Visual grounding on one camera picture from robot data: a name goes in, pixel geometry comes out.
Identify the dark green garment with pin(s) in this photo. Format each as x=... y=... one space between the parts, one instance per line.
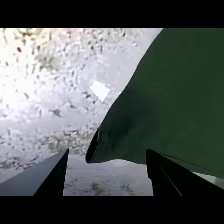
x=173 y=100

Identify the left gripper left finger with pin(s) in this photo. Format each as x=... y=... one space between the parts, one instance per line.
x=46 y=176

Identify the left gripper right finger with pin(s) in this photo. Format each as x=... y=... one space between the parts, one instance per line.
x=170 y=180

